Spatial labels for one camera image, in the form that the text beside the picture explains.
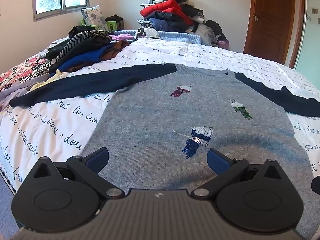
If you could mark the floral red white blanket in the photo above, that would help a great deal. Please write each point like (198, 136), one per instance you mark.
(25, 70)

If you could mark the white grey garment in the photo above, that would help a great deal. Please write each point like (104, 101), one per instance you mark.
(202, 32)

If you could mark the floral white pillow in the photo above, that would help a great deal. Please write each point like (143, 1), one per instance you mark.
(93, 16)

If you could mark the navy puffer jacket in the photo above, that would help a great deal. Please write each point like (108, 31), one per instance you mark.
(162, 23)

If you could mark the grey sweater with navy sleeves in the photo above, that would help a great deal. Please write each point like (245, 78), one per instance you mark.
(150, 117)

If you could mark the white bed cover with script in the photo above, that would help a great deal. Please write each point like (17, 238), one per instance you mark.
(225, 60)

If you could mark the purple cloth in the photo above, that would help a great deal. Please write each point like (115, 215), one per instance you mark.
(122, 37)

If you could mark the heap of clothes by wall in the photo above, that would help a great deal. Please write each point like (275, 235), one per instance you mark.
(162, 7)

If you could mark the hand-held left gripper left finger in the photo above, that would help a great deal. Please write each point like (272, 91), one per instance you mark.
(96, 158)

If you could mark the brown garment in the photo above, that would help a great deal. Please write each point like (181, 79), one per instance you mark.
(117, 47)

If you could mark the royal blue garment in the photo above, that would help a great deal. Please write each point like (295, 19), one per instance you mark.
(82, 58)

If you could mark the pile of folded dark clothes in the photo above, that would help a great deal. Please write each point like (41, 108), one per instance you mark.
(77, 41)

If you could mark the brown wooden door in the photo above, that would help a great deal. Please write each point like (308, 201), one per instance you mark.
(272, 17)

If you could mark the pale wardrobe door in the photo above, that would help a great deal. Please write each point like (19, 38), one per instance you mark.
(311, 42)

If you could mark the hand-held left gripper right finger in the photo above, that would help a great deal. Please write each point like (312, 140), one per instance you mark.
(218, 160)

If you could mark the light blue knitted blanket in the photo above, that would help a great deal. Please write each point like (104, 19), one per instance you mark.
(175, 37)

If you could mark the black backpack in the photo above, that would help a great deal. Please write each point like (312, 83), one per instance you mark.
(217, 31)

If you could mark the black garment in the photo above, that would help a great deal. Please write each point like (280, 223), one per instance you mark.
(56, 50)

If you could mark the pale yellow cloth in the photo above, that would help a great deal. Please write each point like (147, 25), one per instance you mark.
(53, 77)

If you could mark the green plastic chair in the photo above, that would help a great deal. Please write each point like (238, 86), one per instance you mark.
(110, 25)

